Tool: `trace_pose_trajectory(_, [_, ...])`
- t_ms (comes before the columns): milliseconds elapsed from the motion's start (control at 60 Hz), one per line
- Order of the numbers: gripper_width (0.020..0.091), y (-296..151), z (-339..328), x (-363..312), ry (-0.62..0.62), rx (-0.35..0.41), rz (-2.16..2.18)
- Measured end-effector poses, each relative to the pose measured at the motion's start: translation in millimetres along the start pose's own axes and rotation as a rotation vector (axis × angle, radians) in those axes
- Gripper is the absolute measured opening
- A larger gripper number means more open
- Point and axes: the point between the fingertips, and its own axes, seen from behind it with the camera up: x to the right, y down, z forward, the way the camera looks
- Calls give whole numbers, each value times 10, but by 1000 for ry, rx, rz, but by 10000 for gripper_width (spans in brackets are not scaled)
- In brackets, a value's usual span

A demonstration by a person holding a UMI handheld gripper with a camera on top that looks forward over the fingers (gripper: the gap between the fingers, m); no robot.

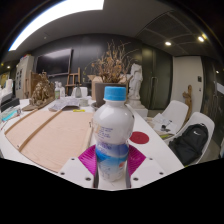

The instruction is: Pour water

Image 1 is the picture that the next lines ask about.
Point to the round ceiling spotlight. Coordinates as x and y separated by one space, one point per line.
201 38
168 43

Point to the black wall screen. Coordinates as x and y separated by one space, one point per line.
54 62

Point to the crumpled printed paper sheet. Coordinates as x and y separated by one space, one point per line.
63 104

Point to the white cabinet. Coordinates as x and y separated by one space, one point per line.
24 76

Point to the black backpack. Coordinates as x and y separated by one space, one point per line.
188 143

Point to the golden ornate sculpture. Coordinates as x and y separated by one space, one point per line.
41 93

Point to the large light wooden panel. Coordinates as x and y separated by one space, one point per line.
56 136

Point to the long ceiling light strip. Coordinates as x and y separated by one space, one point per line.
56 15

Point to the white drink bottle blue cap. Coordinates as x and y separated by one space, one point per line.
113 126

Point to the dried plant in dark pot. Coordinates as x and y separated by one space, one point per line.
111 71

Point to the carved wooden figure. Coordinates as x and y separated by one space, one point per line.
188 100

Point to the white plastic chair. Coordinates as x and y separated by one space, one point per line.
203 120
176 113

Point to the grey spray bottle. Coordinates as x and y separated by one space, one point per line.
78 90

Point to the papers and small items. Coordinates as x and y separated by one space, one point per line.
163 125

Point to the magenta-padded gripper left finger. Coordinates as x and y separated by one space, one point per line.
75 171

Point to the long wooden slat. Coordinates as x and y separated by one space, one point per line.
40 130

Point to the wooden easel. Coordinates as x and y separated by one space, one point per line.
72 81

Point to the flat round red coaster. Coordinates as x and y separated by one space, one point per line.
139 137

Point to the white figure statue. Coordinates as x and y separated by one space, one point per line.
136 83

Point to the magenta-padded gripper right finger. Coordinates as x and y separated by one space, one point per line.
146 171

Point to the yellow marker pen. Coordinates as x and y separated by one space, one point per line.
79 110

